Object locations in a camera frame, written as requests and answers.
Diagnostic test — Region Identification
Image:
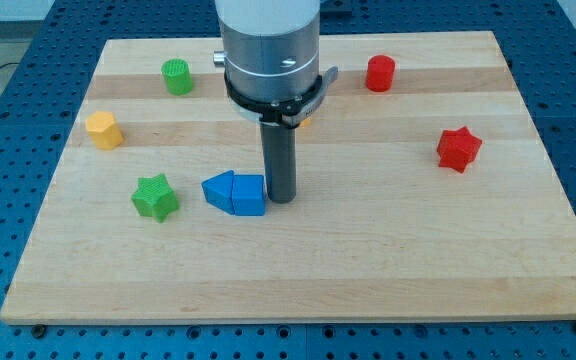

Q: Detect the red star block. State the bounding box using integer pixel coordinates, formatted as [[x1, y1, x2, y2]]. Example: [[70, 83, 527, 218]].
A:
[[436, 126, 483, 173]]

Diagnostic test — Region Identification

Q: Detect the red cylinder block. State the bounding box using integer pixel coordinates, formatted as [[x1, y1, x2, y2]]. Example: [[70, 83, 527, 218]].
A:
[[365, 55, 396, 92]]

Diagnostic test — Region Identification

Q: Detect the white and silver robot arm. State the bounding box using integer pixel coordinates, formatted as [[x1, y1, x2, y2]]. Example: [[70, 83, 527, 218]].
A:
[[215, 0, 338, 129]]

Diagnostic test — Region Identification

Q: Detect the green cylinder block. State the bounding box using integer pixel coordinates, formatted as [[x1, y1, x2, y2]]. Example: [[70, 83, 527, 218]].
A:
[[161, 58, 194, 95]]

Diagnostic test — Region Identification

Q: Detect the green star block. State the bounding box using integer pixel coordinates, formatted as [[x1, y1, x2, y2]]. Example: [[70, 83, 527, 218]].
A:
[[131, 173, 180, 223]]

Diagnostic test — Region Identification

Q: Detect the blue cube block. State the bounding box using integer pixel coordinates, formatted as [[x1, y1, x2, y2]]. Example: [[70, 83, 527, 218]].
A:
[[232, 174, 265, 216]]

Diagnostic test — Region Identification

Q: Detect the wooden board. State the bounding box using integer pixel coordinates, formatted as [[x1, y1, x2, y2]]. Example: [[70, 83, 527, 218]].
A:
[[0, 31, 576, 325]]

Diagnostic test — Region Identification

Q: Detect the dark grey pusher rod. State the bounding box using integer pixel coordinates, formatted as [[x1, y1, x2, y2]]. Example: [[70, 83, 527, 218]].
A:
[[260, 125, 296, 203]]

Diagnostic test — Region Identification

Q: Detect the yellow block behind arm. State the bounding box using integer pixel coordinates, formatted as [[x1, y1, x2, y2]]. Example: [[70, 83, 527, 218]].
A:
[[299, 117, 312, 127]]

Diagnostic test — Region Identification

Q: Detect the blue triangle block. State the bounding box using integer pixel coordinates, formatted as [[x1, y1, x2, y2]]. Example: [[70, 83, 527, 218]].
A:
[[201, 170, 234, 215]]

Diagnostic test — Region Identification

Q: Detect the yellow hexagon block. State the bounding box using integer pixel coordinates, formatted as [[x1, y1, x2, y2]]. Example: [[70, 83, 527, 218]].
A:
[[85, 111, 124, 150]]

